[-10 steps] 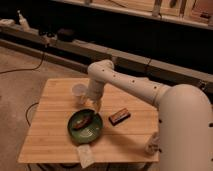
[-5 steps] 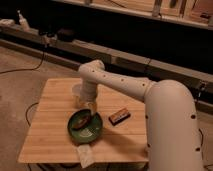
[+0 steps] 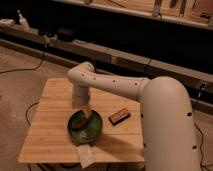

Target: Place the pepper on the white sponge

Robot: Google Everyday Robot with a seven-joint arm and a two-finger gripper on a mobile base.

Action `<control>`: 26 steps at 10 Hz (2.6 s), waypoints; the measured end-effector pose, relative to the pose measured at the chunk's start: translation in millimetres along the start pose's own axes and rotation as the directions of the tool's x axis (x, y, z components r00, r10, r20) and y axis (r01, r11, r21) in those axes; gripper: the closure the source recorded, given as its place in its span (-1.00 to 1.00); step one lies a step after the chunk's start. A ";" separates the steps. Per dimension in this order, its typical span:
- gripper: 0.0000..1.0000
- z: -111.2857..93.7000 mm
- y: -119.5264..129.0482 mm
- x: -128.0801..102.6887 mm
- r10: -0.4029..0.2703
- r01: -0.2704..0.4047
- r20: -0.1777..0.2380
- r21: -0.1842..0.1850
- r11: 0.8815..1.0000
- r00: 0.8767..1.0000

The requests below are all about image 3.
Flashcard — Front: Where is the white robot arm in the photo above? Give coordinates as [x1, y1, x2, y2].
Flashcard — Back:
[67, 62, 201, 171]

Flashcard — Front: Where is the brown rectangular block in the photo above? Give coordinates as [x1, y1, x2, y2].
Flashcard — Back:
[109, 108, 131, 126]

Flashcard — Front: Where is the green plate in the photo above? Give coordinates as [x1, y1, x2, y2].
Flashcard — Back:
[67, 110, 103, 145]

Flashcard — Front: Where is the wooden table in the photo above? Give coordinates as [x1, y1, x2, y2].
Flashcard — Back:
[18, 78, 144, 163]

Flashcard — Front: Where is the black cable on floor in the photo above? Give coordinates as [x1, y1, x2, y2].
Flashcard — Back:
[0, 46, 47, 75]

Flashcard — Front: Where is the white spray bottle background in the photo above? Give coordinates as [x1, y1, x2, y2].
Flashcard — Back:
[17, 11, 30, 31]

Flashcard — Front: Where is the black device on ledge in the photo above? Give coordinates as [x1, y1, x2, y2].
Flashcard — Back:
[57, 28, 75, 42]

